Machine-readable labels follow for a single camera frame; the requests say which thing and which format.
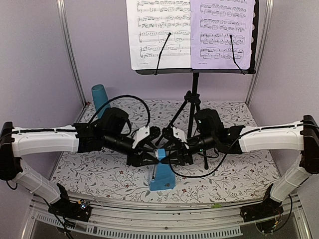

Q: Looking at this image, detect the blue metronome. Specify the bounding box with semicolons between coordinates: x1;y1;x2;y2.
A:
148;148;176;191

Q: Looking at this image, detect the black music stand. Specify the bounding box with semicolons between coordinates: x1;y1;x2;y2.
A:
134;0;260;170

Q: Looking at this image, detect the purple sheet music page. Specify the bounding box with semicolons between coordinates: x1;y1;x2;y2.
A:
190;0;256;70

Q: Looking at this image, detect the sheet music booklet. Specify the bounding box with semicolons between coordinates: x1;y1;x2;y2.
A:
126;0;191;70

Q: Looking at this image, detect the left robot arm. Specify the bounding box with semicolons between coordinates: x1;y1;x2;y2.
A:
0;108;160;222

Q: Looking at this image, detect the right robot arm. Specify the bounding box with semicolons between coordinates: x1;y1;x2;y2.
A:
161;109;319;222

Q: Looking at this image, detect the floral table mat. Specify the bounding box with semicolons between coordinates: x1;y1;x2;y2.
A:
48;99;282;204

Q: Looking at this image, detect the green tape piece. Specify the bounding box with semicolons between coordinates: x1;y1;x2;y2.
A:
211;204;222;209

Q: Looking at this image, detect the teal ceramic vase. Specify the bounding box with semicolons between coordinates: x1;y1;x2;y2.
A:
91;84;109;111

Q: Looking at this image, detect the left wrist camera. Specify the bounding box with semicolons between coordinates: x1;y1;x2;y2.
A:
132;126;161;149

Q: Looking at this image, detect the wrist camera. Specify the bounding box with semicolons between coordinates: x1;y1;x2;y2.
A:
132;126;161;149
162;126;187;148

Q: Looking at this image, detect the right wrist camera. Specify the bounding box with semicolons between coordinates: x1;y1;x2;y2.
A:
162;126;187;148

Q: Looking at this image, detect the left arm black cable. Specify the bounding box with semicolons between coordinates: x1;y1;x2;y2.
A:
87;94;152;130

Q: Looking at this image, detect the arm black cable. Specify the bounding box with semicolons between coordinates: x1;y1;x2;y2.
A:
87;94;152;130
168;134;250;178

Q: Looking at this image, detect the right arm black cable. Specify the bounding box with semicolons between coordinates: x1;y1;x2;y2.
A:
168;134;250;178

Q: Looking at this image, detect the aluminium front rail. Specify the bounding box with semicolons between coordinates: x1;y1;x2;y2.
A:
21;191;312;239

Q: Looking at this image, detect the aluminium frame post right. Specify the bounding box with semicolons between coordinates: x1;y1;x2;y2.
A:
245;0;274;107

